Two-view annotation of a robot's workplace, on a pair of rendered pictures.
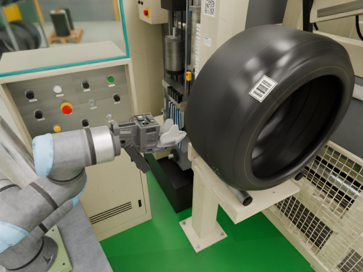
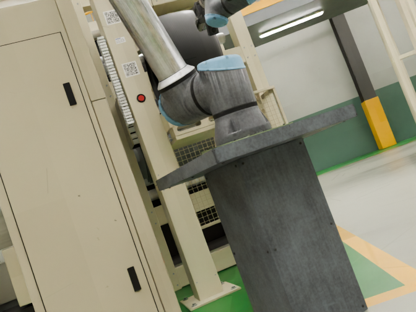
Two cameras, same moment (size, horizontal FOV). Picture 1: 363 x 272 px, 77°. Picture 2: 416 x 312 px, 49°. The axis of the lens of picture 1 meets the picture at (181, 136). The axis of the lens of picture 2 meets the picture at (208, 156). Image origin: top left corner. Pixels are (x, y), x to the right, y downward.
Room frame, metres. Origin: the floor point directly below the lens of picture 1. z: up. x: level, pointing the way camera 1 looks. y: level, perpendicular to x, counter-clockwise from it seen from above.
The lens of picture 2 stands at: (0.33, 2.11, 0.51)
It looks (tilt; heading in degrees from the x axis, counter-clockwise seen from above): 4 degrees up; 281
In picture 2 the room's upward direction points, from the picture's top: 20 degrees counter-clockwise
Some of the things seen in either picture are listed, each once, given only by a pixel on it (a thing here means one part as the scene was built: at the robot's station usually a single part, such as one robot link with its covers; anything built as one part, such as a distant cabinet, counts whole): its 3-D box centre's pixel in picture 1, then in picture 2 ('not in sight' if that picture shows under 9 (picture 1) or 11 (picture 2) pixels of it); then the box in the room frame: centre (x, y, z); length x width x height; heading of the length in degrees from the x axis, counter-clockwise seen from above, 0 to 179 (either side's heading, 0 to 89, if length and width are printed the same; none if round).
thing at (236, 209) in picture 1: (219, 182); (204, 122); (0.71, -0.17, 0.84); 0.36 x 0.09 x 0.06; 27
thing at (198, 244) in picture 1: (202, 228); (208, 294); (1.00, -0.16, 0.01); 0.27 x 0.27 x 0.02; 27
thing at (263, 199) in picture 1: (242, 177); (200, 134); (0.78, -0.30, 0.80); 0.37 x 0.36 x 0.02; 117
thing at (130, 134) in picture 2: not in sight; (138, 119); (1.15, -0.53, 1.05); 0.20 x 0.15 x 0.30; 27
